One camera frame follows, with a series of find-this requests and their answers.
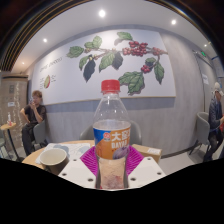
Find dark mug with white inside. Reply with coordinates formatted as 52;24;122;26
39;147;70;176

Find white printed paper sheet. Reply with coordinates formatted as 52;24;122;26
34;142;92;165

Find small round wooden table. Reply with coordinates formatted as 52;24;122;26
0;122;21;162

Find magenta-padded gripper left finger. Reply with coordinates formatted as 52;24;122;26
58;145;100;189

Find round ceiling spotlights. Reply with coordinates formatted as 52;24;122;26
21;8;213;66

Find coffee branch wall mural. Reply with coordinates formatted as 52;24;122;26
30;28;177;106

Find white wall notice sheet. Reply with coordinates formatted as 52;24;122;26
201;73;210;85

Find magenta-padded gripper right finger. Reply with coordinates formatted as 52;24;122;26
126;145;167;189

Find person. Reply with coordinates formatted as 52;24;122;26
19;89;48;157
203;81;224;163

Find clear red-capped drink bottle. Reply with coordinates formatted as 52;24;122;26
92;79;132;190

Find small brown cardboard box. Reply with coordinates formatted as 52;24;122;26
131;143;163;165

